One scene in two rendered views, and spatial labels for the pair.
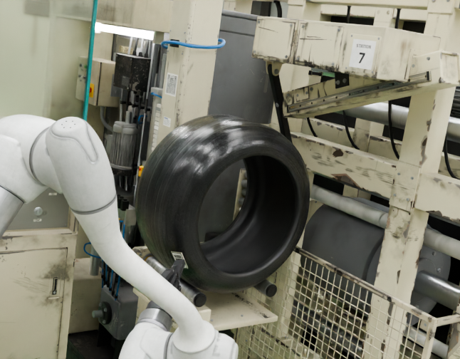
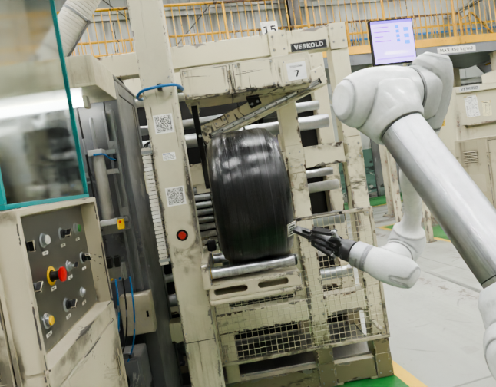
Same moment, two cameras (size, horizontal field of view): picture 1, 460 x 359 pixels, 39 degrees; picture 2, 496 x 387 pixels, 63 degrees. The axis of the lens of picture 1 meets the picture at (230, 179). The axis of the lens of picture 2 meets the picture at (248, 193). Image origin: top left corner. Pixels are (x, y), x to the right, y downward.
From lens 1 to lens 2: 1.89 m
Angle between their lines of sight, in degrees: 57
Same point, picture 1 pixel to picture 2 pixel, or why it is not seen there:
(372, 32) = (298, 57)
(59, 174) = (445, 94)
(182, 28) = (163, 74)
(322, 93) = (239, 115)
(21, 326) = not seen: outside the picture
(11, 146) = (410, 82)
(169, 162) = (254, 160)
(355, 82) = (266, 100)
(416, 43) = not seen: hidden behind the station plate
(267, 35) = (198, 81)
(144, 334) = (388, 249)
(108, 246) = not seen: hidden behind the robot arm
